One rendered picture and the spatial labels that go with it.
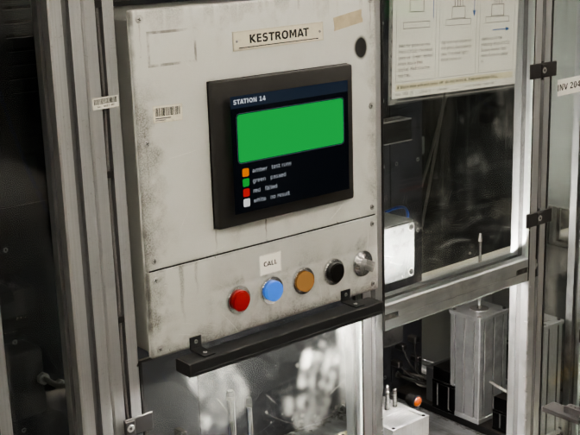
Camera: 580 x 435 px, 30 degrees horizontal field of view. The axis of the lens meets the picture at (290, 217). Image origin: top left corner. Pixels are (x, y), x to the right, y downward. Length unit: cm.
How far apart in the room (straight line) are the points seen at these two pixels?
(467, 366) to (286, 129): 92
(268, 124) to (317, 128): 9
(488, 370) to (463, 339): 8
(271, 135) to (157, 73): 19
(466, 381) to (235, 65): 105
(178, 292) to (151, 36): 34
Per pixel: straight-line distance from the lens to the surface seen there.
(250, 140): 146
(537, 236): 203
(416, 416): 209
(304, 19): 153
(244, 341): 152
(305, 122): 152
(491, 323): 224
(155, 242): 143
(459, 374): 229
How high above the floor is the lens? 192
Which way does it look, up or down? 15 degrees down
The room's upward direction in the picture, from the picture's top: 2 degrees counter-clockwise
